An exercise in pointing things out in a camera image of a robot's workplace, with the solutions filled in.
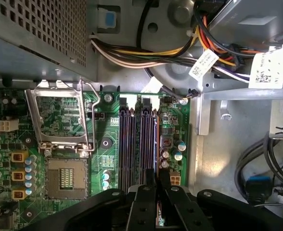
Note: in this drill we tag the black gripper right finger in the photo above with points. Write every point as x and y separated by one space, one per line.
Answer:
193 216

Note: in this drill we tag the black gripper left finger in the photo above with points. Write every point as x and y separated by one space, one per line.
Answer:
144 211

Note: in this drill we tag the green RAM stick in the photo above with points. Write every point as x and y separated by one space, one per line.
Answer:
157 144

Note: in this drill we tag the black RAM slot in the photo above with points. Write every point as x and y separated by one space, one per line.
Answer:
151 144
144 144
132 144
123 144

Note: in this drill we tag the black PC case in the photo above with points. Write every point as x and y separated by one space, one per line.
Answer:
216 168

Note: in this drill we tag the blue header plug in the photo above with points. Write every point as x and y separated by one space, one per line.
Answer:
259 187

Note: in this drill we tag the CPU socket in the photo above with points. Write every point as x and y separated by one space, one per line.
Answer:
67 179

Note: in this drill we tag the green motherboard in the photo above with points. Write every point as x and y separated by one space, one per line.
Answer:
100 130

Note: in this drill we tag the grey metal drive cage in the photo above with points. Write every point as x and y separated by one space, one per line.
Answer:
228 93

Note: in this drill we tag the metal socket cover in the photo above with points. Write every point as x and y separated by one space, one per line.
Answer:
57 92

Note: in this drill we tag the grey power supply unit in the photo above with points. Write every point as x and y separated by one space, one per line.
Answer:
11 55

